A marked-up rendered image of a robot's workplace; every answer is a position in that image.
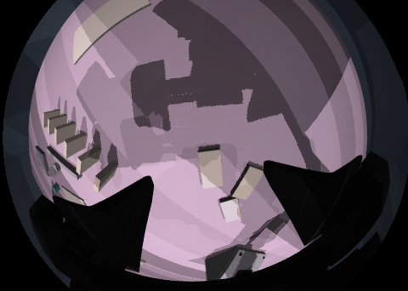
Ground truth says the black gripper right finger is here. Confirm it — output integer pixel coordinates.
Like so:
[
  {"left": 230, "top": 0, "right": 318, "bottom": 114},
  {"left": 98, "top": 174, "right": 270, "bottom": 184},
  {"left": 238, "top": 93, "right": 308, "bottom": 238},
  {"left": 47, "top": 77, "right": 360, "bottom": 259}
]
[{"left": 263, "top": 155, "right": 363, "bottom": 246}]

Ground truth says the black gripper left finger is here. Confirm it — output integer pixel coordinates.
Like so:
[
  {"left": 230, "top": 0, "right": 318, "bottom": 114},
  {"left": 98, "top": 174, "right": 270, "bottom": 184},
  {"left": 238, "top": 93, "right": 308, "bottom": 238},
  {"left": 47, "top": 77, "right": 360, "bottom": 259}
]
[{"left": 52, "top": 175, "right": 154, "bottom": 273}]

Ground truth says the teal block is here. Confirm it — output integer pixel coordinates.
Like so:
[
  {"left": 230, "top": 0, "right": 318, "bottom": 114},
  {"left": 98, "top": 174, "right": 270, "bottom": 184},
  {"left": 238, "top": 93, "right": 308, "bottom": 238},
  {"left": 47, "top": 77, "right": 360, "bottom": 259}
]
[{"left": 54, "top": 182, "right": 60, "bottom": 192}]

